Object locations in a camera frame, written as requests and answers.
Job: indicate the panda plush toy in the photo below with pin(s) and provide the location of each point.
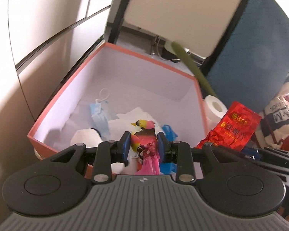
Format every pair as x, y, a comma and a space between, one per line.
89, 136

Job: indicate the green massage brush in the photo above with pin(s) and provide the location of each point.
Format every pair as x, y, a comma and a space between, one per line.
188, 61

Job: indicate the white toilet paper roll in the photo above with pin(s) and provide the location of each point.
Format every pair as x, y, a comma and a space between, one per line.
214, 110

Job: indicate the red foil tea packet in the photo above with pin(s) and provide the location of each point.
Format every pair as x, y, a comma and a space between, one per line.
235, 129

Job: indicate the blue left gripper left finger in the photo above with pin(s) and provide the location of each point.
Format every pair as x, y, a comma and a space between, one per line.
121, 149

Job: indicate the blue snack wrapper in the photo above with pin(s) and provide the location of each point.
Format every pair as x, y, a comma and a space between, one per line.
168, 168

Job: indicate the beige sofa armrest cushion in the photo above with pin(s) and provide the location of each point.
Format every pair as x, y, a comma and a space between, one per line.
197, 25

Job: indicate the white tissue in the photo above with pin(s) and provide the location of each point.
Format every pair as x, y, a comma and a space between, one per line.
117, 127

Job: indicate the pink cardboard storage box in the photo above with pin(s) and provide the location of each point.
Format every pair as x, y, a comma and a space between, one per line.
127, 80

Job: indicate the blue face mask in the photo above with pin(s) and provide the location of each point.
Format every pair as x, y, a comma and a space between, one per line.
100, 112

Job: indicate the blue quilted sofa cover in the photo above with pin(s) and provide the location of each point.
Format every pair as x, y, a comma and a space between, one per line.
251, 61

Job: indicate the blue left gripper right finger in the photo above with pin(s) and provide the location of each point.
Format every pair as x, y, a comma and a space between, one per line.
165, 149

